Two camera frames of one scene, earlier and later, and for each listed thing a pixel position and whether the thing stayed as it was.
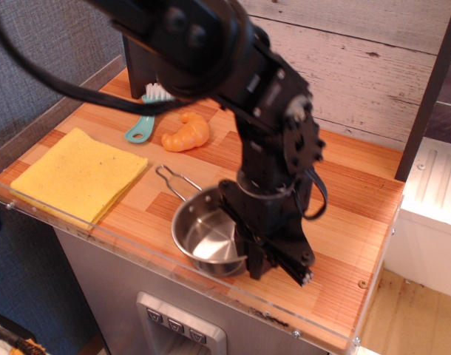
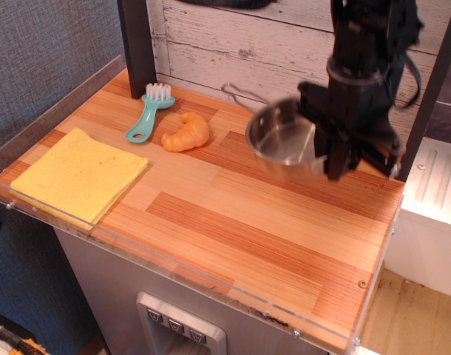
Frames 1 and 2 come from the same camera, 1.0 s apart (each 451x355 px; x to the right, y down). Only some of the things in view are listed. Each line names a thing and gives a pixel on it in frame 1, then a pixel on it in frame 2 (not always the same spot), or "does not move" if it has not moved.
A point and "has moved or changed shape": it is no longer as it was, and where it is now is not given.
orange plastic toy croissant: (193, 133) does not move
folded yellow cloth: (74, 178) does not move
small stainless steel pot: (203, 230) has moved or changed shape
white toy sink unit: (426, 242) does not move
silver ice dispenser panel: (171, 328) does not move
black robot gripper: (273, 224) to (352, 120)
